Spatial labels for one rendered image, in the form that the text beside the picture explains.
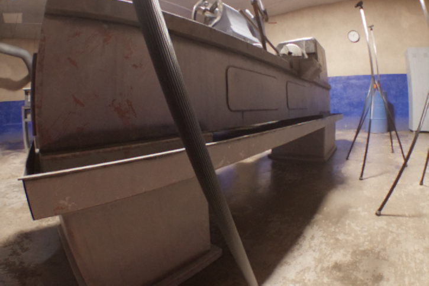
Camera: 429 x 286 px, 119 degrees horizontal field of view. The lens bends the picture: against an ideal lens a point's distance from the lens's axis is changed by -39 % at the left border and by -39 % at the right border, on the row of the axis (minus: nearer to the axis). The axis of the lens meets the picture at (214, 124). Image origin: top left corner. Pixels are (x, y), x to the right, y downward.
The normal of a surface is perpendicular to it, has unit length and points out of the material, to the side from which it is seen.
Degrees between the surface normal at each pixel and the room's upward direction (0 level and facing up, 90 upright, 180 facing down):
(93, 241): 90
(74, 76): 90
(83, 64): 90
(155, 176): 90
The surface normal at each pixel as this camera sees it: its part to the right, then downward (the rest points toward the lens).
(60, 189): 0.75, 0.01
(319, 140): -0.66, 0.07
